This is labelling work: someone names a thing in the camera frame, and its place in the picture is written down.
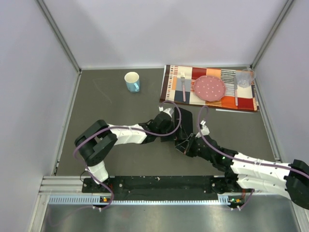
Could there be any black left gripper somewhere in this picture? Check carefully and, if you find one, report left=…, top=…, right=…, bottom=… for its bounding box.
left=156, top=118, right=187, bottom=142

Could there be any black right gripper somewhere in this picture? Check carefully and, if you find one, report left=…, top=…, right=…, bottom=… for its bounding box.
left=175, top=133, right=214, bottom=163

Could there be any black zip tool case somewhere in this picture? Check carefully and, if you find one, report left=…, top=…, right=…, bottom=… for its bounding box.
left=174, top=107, right=193, bottom=141

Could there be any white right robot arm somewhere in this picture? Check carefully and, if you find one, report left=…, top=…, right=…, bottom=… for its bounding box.
left=175, top=125, right=309, bottom=209

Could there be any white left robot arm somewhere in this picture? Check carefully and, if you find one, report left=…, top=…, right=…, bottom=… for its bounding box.
left=74, top=107, right=182, bottom=192

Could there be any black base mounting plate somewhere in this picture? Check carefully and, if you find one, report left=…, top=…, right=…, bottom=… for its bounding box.
left=81, top=175, right=242, bottom=201

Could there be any colourful patterned placemat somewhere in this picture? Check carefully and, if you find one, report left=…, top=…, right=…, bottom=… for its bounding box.
left=160, top=65, right=259, bottom=112

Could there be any blue ceramic mug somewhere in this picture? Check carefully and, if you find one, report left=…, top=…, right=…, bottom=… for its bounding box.
left=124, top=72, right=140, bottom=93

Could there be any pink polka dot plate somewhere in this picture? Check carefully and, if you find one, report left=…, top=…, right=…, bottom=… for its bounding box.
left=193, top=75, right=226, bottom=102

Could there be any clear plastic cup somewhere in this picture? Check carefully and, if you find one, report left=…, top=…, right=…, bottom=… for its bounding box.
left=236, top=68, right=256, bottom=88

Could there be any pink handled fork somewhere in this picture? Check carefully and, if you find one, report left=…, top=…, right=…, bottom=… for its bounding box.
left=180, top=72, right=186, bottom=102

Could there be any grey slotted cable duct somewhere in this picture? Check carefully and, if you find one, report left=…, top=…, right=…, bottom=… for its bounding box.
left=48, top=195, right=236, bottom=205

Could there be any pink handled knife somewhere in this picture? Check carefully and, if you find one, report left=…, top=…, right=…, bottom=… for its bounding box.
left=234, top=75, right=239, bottom=106

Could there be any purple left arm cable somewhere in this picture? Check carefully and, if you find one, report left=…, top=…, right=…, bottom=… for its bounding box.
left=72, top=100, right=182, bottom=213

